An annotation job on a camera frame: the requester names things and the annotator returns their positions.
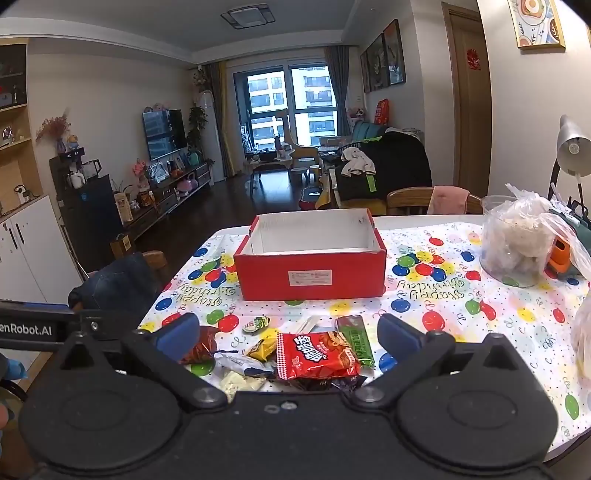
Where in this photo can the clear plastic bag of buns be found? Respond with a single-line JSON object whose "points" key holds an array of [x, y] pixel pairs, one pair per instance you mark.
{"points": [[517, 235]]}

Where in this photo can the grey desk lamp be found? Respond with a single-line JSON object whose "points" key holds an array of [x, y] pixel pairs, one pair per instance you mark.
{"points": [[570, 143]]}

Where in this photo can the white tower air conditioner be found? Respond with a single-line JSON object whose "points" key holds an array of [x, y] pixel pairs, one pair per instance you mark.
{"points": [[213, 138]]}

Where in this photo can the grey curtain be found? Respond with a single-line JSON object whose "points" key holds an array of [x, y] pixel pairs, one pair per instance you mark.
{"points": [[339, 87]]}

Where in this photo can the wooden door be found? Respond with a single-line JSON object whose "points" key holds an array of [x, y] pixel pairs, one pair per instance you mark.
{"points": [[468, 120]]}

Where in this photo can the colourful framed picture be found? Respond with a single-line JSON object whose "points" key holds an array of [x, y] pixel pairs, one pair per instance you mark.
{"points": [[535, 23]]}

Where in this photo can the wooden chair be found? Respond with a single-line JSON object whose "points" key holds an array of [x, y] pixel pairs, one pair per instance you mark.
{"points": [[156, 262], [408, 201]]}

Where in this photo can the white clear snack packet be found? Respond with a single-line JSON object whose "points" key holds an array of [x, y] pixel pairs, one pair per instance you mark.
{"points": [[305, 325]]}

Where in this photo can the dark framed wall pictures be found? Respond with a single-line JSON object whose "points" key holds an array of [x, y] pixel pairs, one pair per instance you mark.
{"points": [[383, 57]]}

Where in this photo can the white plastic bag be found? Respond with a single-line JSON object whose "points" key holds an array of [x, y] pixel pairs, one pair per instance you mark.
{"points": [[584, 332]]}

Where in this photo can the window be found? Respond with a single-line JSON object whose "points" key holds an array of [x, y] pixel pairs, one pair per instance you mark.
{"points": [[286, 106]]}

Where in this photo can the beige garment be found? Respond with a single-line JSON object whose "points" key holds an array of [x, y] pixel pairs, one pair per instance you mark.
{"points": [[358, 161]]}

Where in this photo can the yellow cardboard box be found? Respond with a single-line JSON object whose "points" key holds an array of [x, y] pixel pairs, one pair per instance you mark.
{"points": [[328, 189]]}

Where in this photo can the small brown cardboard box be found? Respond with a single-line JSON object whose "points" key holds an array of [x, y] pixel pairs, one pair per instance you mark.
{"points": [[121, 245]]}

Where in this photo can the black side cabinet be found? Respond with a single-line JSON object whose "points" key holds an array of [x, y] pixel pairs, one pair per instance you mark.
{"points": [[90, 217]]}

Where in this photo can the yellow armchair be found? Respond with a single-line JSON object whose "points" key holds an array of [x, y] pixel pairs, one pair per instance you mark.
{"points": [[307, 154]]}

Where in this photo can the green snack bar packet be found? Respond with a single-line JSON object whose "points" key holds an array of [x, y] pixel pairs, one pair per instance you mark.
{"points": [[356, 337]]}

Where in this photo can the white cabinet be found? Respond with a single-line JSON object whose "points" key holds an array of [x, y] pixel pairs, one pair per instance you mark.
{"points": [[32, 249]]}

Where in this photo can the red bag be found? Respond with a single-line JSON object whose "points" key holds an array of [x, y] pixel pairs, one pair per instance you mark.
{"points": [[382, 112]]}

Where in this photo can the reddish brown snack packet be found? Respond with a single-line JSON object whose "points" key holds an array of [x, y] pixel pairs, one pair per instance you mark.
{"points": [[203, 346]]}

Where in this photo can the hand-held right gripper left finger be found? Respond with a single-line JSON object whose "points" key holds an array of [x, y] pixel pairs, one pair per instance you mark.
{"points": [[178, 338]]}

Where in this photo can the square ceiling light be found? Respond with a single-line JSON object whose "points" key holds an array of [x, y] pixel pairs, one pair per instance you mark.
{"points": [[247, 16]]}

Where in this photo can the red door ornament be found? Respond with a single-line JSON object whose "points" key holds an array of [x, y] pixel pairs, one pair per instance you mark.
{"points": [[473, 59]]}

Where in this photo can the white cardboard box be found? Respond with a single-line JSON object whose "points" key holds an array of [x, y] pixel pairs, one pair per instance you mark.
{"points": [[311, 279]]}

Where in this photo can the coffee table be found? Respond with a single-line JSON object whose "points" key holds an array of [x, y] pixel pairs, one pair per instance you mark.
{"points": [[272, 164]]}

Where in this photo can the pink cloth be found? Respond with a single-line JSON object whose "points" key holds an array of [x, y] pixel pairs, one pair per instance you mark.
{"points": [[450, 199]]}

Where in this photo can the orange plastic toy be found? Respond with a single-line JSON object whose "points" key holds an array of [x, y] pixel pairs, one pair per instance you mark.
{"points": [[559, 254]]}

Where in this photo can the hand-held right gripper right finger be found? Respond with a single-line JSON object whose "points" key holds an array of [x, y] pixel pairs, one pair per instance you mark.
{"points": [[398, 334]]}

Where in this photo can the television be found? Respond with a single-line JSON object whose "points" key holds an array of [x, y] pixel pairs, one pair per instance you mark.
{"points": [[164, 134]]}

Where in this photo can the pale yellow snack packet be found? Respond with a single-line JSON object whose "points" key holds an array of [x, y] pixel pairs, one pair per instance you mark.
{"points": [[238, 383]]}

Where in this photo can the white blue snack packet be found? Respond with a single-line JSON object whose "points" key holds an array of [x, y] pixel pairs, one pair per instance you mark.
{"points": [[240, 362]]}

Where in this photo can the dark tv cabinet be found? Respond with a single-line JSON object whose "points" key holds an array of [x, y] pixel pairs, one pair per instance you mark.
{"points": [[171, 196]]}

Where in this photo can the red snack packet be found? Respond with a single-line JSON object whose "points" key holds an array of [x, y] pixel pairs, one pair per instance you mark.
{"points": [[314, 355]]}

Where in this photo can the green white small packet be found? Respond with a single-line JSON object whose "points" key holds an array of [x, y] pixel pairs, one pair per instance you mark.
{"points": [[255, 324]]}

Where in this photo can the potted plant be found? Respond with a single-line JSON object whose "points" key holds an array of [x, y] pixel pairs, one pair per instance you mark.
{"points": [[197, 127]]}

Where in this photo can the black sofa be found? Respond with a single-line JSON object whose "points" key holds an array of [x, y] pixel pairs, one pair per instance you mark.
{"points": [[397, 166]]}

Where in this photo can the dark brown snack packet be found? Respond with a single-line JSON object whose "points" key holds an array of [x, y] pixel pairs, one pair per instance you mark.
{"points": [[348, 383]]}

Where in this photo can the wooden wall shelf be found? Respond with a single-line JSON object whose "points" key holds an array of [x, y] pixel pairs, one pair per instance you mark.
{"points": [[18, 138]]}

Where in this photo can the dried flowers in vase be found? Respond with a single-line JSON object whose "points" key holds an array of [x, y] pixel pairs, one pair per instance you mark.
{"points": [[54, 131]]}

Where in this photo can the balloon printed tablecloth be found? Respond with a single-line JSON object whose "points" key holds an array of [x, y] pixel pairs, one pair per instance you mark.
{"points": [[485, 318]]}

